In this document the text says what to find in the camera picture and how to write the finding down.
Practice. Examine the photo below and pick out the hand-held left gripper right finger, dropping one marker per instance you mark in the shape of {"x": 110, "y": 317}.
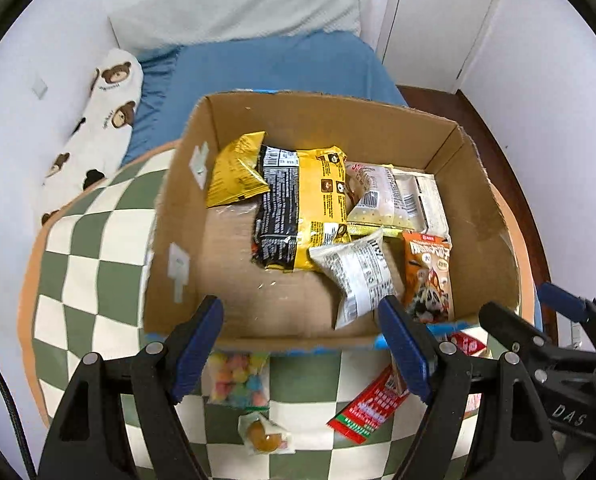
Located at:
{"x": 405, "y": 350}

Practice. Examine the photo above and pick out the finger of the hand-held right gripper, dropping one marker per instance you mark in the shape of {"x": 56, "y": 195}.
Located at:
{"x": 503, "y": 322}
{"x": 563, "y": 299}

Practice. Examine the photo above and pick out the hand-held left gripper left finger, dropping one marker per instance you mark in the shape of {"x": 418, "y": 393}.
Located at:
{"x": 197, "y": 355}

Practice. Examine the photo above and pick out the orange panda snack packet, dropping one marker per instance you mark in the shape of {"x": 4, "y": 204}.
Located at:
{"x": 428, "y": 275}

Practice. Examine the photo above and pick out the grey white snack packet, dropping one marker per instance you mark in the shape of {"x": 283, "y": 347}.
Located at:
{"x": 358, "y": 270}

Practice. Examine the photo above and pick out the cardboard box blue print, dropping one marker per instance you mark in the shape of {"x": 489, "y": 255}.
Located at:
{"x": 278, "y": 305}

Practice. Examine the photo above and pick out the white wafer packet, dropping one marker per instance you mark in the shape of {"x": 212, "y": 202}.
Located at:
{"x": 425, "y": 200}

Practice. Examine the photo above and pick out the pink bread packet yellow edge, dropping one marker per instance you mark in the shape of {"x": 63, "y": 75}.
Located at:
{"x": 373, "y": 195}

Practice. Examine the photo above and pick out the small yellow snack packet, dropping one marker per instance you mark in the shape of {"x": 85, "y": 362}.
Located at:
{"x": 232, "y": 175}

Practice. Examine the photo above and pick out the large black yellow snack packet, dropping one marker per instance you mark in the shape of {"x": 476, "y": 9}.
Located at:
{"x": 298, "y": 200}

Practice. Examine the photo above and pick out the brown red snack packet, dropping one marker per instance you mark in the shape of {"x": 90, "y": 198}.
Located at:
{"x": 468, "y": 344}

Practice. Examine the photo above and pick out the clear bag of colourful candies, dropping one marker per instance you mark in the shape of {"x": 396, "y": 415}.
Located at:
{"x": 237, "y": 380}

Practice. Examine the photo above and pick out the long red green snack packet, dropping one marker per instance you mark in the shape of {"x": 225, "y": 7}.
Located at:
{"x": 368, "y": 405}

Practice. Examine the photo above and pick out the clear packet with brown ball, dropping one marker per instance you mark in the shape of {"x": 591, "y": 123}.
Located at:
{"x": 263, "y": 437}

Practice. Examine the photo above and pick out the green white checkered mat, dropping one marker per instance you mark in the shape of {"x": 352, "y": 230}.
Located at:
{"x": 92, "y": 280}

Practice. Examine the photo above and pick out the white bear print pillow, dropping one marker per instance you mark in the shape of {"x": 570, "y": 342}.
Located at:
{"x": 102, "y": 125}

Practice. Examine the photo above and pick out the blue bed sheet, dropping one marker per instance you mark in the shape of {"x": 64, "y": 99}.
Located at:
{"x": 278, "y": 67}

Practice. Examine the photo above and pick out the white door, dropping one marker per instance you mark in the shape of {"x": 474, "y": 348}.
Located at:
{"x": 438, "y": 25}

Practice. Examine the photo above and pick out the grey white pillow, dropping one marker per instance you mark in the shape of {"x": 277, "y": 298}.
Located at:
{"x": 237, "y": 10}

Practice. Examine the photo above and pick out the white wall socket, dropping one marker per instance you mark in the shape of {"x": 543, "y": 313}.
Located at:
{"x": 40, "y": 87}

